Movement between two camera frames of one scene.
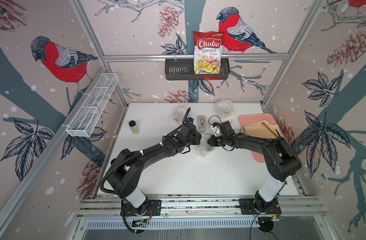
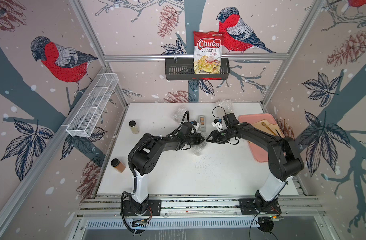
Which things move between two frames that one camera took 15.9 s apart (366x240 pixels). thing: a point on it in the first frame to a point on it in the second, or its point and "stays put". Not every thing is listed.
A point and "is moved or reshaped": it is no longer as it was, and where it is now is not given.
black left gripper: x=198 y=139 stays put
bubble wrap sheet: x=204 y=147 is moved or reshaped
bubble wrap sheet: x=179 y=114 stays put
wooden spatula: x=264 y=124 stays put
